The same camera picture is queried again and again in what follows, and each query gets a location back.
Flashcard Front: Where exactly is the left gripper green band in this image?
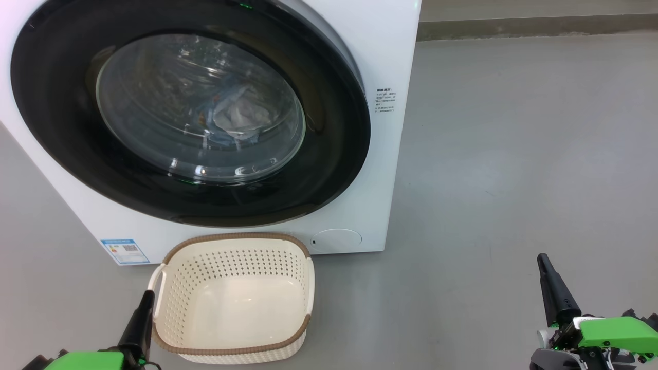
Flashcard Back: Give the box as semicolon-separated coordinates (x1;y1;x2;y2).
23;290;160;370

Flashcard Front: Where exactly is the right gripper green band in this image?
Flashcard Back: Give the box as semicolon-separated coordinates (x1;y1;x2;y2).
529;252;658;370

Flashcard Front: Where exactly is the black glass washing machine door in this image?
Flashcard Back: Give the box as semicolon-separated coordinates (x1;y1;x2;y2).
10;0;372;228

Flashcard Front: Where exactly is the blue cartoon print garment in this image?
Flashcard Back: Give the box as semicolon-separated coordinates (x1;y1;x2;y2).
194;84;278;151

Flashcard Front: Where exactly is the white cream garment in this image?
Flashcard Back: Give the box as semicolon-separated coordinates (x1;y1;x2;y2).
213;100;276;133

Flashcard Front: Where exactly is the cream perforated laundry basket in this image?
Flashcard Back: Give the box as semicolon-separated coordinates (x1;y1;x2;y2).
148;232;316;365

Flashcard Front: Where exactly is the white front-load washing machine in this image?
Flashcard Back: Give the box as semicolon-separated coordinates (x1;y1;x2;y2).
0;0;423;266

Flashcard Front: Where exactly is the blue energy label sticker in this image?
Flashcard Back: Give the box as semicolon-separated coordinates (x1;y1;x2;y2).
100;238;151;266

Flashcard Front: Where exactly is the round white filter cover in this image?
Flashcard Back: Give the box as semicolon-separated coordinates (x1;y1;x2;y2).
309;228;363;254

